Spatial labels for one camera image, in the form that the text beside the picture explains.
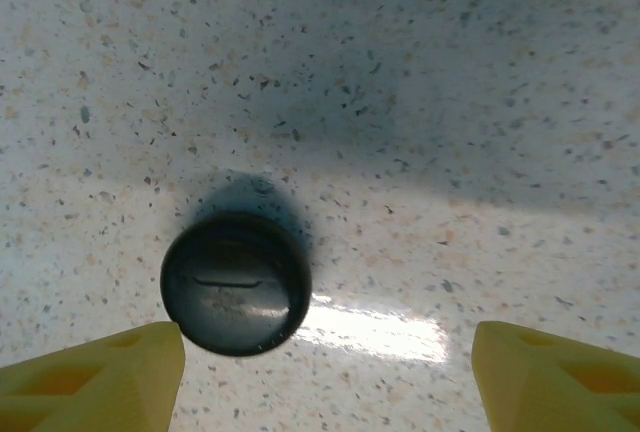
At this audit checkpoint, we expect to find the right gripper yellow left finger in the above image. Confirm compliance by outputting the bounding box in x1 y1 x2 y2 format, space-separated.
0 321 186 432

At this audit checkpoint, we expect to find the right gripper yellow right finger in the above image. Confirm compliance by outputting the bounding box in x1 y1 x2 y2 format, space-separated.
472 320 640 432

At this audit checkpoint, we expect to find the black earbud charging case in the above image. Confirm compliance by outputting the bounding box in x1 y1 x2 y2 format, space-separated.
159 209 314 358

